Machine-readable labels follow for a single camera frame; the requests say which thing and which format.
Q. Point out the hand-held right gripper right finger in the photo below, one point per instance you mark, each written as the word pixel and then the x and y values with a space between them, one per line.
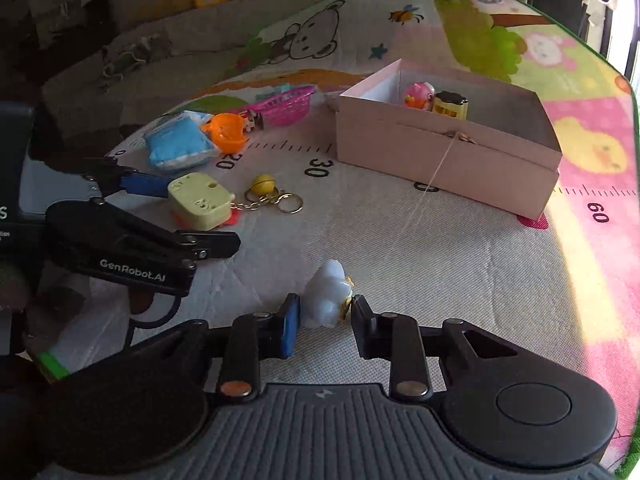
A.
pixel 361 327

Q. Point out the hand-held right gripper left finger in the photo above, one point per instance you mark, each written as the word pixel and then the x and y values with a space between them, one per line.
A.
pixel 289 327

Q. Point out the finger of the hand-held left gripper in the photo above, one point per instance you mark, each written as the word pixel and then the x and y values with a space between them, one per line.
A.
pixel 200 246
pixel 147 186

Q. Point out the cream yellow toy box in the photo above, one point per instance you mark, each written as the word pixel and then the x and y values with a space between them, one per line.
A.
pixel 197 200

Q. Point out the white plastic toy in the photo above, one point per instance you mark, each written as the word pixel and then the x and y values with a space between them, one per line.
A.
pixel 327 295

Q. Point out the blue tissue pack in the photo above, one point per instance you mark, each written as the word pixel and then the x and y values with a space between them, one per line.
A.
pixel 175 145

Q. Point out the pink cardboard box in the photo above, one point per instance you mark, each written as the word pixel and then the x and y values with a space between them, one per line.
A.
pixel 440 165

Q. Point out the orange plastic toy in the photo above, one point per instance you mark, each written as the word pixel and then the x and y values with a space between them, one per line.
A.
pixel 227 135

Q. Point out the printed play mat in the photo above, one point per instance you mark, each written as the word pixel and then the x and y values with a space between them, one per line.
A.
pixel 450 270

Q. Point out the small black white toy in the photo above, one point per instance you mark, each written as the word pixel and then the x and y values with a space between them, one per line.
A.
pixel 254 123

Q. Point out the grey cloth toy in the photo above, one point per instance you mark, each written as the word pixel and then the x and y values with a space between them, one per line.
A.
pixel 132 57

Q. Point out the grey sofa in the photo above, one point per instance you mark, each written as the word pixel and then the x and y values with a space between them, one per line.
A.
pixel 165 35

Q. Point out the teal plastic toy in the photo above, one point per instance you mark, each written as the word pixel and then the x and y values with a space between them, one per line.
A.
pixel 272 91

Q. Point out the pink plastic basket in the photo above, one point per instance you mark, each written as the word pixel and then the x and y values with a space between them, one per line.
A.
pixel 285 105

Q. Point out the white thread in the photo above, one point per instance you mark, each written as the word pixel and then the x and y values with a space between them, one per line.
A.
pixel 440 162

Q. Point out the pink round toy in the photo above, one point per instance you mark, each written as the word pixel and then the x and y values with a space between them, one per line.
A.
pixel 417 96

